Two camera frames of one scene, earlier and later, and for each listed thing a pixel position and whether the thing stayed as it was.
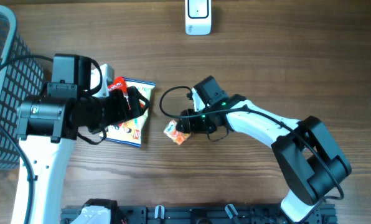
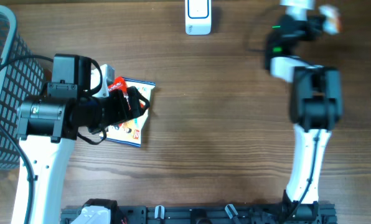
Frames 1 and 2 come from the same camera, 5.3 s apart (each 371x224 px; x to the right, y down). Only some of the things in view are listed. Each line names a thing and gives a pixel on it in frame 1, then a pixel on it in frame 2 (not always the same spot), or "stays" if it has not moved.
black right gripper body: (203, 123) to (310, 31)
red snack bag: (119, 83) stays
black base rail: (242, 214) stays
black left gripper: (122, 112) stays
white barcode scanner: (198, 17) stays
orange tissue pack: (170, 130) to (332, 24)
